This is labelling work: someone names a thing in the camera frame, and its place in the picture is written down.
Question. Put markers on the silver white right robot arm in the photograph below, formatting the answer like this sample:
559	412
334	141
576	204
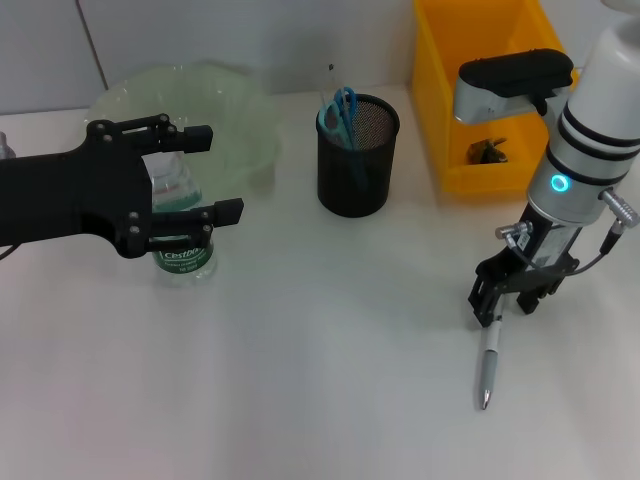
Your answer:
590	150

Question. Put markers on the green glass fruit plate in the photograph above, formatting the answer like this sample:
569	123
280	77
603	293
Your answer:
225	115

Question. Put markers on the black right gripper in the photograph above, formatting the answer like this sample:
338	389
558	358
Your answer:
535	260

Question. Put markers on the black mesh pen holder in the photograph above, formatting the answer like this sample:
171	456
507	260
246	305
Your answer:
365	185

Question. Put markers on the grey ballpoint pen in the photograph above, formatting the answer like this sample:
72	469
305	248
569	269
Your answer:
490	370

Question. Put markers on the blue scissors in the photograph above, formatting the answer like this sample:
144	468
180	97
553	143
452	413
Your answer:
345	120

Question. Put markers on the green plastic wrapper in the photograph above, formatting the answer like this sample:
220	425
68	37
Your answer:
487	152

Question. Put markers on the yellow plastic bin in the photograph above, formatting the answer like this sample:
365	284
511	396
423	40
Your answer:
440	100

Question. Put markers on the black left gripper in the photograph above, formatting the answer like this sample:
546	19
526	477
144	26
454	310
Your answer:
75	200

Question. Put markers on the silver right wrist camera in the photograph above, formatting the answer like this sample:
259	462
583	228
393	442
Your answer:
480	100

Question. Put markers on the clear bottle with green label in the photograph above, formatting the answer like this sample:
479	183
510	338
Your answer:
185	260

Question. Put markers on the transparent plastic ruler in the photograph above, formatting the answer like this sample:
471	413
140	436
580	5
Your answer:
332	85

